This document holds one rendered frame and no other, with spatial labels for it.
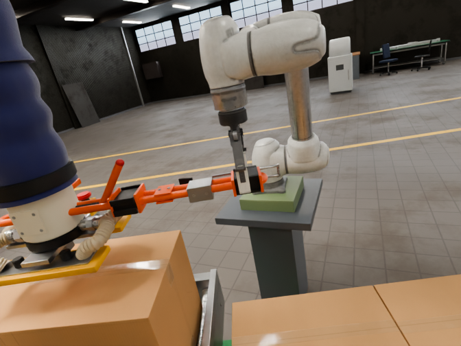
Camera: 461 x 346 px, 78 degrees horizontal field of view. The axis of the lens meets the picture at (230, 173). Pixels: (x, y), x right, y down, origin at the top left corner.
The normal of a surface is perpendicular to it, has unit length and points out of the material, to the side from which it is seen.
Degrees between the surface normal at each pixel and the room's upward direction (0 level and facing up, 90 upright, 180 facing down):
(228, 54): 87
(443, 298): 0
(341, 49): 72
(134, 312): 0
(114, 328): 90
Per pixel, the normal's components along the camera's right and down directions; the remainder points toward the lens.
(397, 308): -0.18, -0.91
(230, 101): -0.02, 0.37
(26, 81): 0.97, -0.05
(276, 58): -0.14, 0.66
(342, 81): -0.38, 0.40
